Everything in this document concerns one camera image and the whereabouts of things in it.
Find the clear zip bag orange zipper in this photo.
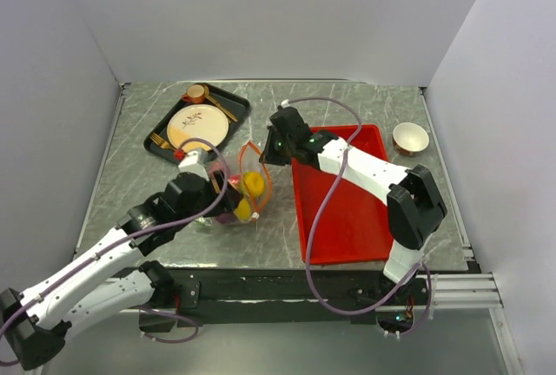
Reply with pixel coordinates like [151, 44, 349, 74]
[214, 141, 272, 225]

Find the yellow lemon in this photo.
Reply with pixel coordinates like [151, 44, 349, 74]
[241, 171, 266, 198]

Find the purple onion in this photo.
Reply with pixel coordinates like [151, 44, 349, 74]
[214, 213, 237, 226]

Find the red apple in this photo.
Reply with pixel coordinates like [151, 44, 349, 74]
[228, 174, 242, 191]

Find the yellow banana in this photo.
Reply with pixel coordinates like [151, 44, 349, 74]
[233, 198, 253, 222]

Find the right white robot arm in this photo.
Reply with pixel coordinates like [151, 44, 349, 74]
[261, 105, 447, 304]

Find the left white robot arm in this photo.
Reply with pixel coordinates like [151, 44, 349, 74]
[1, 170, 237, 371]

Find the gold fork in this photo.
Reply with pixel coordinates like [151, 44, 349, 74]
[149, 133, 177, 153]

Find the dark green tray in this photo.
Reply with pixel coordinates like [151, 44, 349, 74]
[142, 83, 250, 165]

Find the cream and orange plate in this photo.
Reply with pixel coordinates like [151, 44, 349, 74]
[166, 104, 229, 148]

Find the gold spoon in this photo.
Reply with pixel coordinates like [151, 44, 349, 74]
[205, 95, 238, 122]

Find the red plastic bin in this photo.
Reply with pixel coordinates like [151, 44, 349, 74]
[290, 123, 396, 266]

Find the orange cup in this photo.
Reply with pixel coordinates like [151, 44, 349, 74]
[182, 83, 207, 104]

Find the white bowl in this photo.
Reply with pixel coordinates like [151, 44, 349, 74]
[392, 122, 430, 156]

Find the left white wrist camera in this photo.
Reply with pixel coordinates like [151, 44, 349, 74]
[177, 148, 209, 177]

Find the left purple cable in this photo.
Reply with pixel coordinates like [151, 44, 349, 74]
[0, 136, 230, 345]

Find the purple cable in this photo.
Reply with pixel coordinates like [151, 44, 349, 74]
[0, 136, 230, 345]
[281, 96, 434, 336]

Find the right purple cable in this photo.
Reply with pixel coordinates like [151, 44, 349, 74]
[281, 96, 434, 336]

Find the aluminium frame rail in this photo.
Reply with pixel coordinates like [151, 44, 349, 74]
[105, 266, 501, 316]

